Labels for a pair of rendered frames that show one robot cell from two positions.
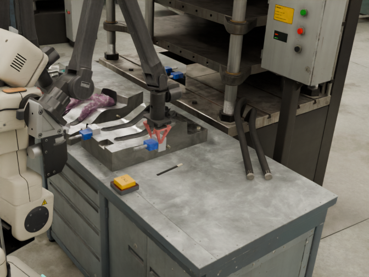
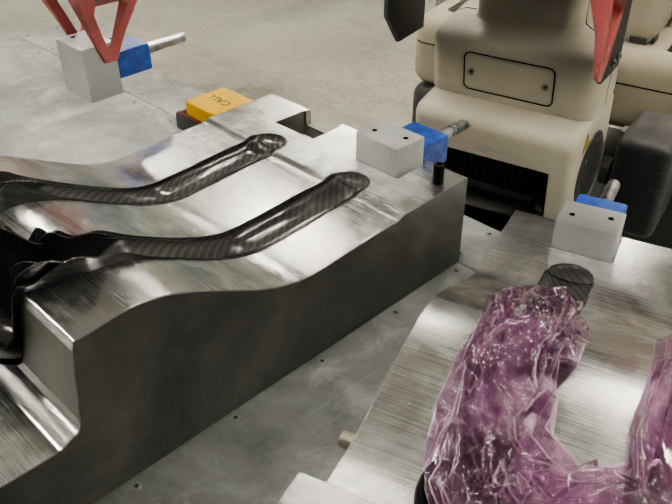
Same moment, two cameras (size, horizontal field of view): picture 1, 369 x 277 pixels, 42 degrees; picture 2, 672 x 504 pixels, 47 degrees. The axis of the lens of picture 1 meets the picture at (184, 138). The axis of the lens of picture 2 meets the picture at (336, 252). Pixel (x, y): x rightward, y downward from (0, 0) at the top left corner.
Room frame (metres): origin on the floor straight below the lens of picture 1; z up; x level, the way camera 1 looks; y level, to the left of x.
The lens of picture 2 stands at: (2.40, 0.28, 1.22)
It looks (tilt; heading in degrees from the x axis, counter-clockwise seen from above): 35 degrees down; 175
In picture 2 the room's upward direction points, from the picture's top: straight up
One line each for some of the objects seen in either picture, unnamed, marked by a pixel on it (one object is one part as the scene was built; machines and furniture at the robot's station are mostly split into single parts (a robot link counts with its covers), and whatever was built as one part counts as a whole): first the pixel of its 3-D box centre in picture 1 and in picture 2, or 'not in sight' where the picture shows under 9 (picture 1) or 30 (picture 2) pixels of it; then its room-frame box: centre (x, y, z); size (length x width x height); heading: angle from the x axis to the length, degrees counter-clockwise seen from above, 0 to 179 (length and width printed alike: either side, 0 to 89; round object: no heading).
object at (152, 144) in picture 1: (148, 145); (130, 53); (1.61, 0.14, 0.94); 0.13 x 0.05 x 0.05; 130
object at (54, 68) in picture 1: (51, 72); not in sight; (2.66, 0.81, 0.83); 0.17 x 0.13 x 0.06; 130
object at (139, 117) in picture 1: (141, 120); (160, 199); (1.88, 0.19, 0.92); 0.35 x 0.16 x 0.09; 130
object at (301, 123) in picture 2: (106, 146); (310, 140); (1.70, 0.32, 0.87); 0.05 x 0.05 x 0.04; 40
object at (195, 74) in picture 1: (203, 66); not in sight; (2.81, -0.09, 0.87); 0.50 x 0.27 x 0.17; 130
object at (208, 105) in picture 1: (206, 78); not in sight; (2.90, -0.12, 0.76); 1.30 x 0.84 x 0.07; 40
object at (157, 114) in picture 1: (157, 112); not in sight; (1.64, 0.11, 1.06); 0.10 x 0.07 x 0.07; 40
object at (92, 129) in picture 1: (83, 134); (423, 144); (1.75, 0.42, 0.89); 0.13 x 0.05 x 0.05; 129
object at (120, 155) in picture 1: (145, 129); (144, 254); (1.88, 0.17, 0.87); 0.50 x 0.26 x 0.14; 130
